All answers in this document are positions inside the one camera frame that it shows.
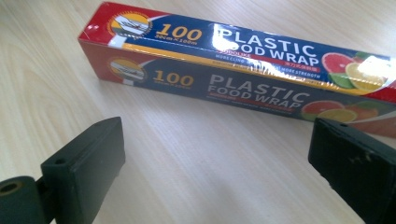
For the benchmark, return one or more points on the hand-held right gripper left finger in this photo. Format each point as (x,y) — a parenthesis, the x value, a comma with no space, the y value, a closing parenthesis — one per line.
(84,174)

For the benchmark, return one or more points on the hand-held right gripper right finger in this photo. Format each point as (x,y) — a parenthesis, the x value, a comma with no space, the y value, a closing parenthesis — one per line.
(355,168)

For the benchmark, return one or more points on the blue and red wrap box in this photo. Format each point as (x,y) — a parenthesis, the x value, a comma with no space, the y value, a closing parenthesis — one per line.
(236,74)

